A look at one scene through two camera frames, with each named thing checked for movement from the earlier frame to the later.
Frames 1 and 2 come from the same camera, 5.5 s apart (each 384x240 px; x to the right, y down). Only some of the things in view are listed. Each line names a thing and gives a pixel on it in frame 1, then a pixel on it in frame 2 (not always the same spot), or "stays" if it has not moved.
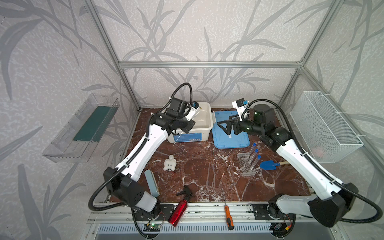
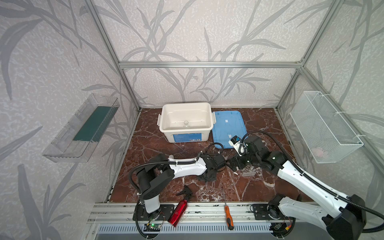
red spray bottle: (179, 212) stays
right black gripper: (235, 126) -> (240, 160)
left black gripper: (186, 124) -> (210, 171)
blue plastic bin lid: (223, 140) stays
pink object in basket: (318, 151) stays
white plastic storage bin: (201, 132) stays
